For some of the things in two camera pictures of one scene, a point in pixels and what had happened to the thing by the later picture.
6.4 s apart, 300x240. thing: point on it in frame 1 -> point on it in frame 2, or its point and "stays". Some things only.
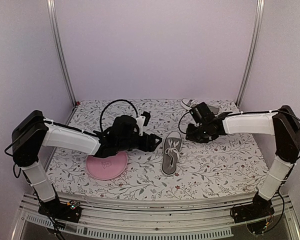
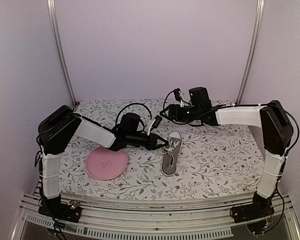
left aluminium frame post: (53, 16) stays
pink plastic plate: (105, 168) stays
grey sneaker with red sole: (172, 149) stays
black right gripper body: (198, 135) -> (193, 115)
